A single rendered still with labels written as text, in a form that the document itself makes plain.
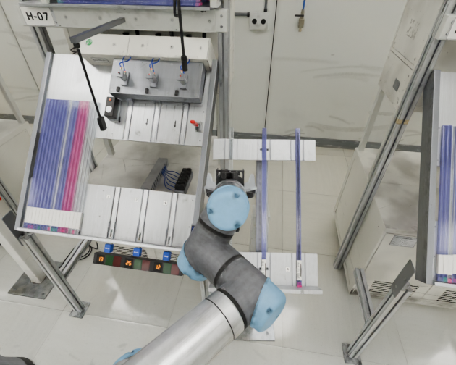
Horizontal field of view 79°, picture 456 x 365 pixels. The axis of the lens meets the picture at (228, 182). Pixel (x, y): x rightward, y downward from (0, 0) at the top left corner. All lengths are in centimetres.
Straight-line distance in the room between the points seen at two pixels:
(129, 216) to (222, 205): 64
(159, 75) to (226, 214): 72
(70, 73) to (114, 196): 54
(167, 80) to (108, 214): 53
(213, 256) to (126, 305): 132
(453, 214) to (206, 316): 90
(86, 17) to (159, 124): 45
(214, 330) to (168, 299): 131
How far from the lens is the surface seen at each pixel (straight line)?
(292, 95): 272
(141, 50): 114
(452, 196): 115
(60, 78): 135
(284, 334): 166
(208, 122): 103
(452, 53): 140
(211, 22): 108
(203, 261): 52
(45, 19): 135
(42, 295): 202
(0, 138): 228
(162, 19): 112
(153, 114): 111
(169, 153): 165
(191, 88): 104
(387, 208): 147
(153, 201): 104
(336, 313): 178
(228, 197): 47
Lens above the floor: 152
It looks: 40 degrees down
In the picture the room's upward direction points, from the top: straight up
